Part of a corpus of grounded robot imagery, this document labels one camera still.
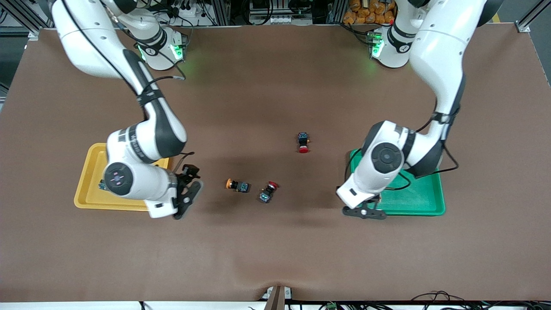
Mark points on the green plastic tray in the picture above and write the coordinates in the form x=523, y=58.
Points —
x=424, y=193

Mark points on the red mushroom push button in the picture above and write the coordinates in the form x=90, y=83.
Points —
x=267, y=193
x=304, y=142

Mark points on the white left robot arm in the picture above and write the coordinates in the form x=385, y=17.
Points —
x=439, y=47

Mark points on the white power strip with plugs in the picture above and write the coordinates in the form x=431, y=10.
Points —
x=189, y=13

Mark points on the aluminium frame post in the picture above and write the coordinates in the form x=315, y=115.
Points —
x=531, y=15
x=19, y=15

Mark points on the brown table mat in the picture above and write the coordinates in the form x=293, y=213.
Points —
x=275, y=249

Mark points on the yellow plastic tray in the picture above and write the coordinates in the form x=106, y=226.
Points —
x=92, y=185

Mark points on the yellow push button switch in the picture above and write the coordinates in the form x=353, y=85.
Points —
x=102, y=185
x=239, y=185

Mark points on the metal table edge clamp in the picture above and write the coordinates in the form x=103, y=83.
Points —
x=277, y=297

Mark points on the pile of orange objects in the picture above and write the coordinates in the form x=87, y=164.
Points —
x=368, y=12

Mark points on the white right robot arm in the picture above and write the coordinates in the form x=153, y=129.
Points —
x=146, y=133

